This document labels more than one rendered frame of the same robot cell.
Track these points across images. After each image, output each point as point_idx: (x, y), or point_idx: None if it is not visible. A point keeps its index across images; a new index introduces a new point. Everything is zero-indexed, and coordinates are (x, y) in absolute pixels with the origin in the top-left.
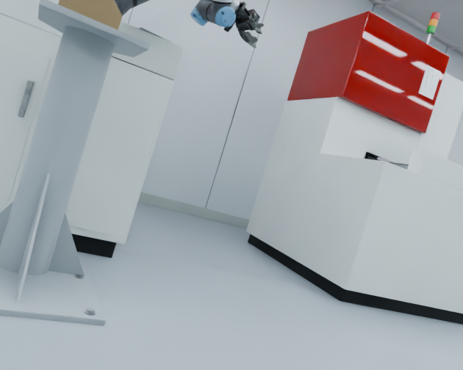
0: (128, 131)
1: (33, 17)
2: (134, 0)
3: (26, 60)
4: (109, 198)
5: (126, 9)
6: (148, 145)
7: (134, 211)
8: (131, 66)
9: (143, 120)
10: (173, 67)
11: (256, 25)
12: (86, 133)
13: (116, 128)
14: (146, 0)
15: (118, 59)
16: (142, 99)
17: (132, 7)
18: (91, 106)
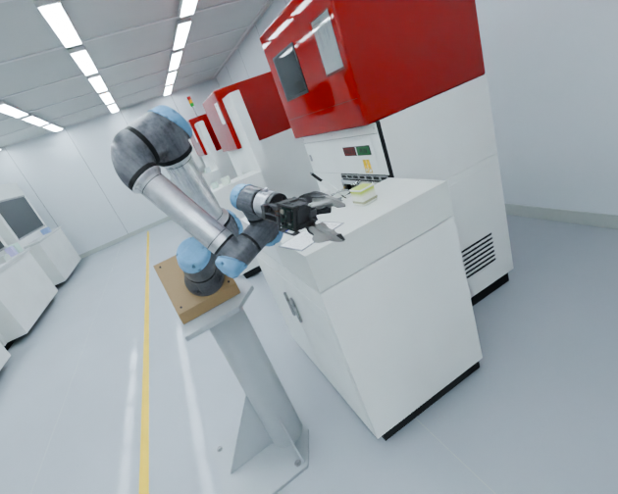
0: (327, 338)
1: (265, 249)
2: (195, 282)
3: (278, 277)
4: (349, 392)
5: (202, 287)
6: (341, 357)
7: (367, 414)
8: (299, 279)
9: (327, 330)
10: (312, 279)
11: (292, 226)
12: (244, 372)
13: (322, 334)
14: (200, 276)
15: (293, 273)
16: (317, 311)
17: (207, 281)
18: (232, 357)
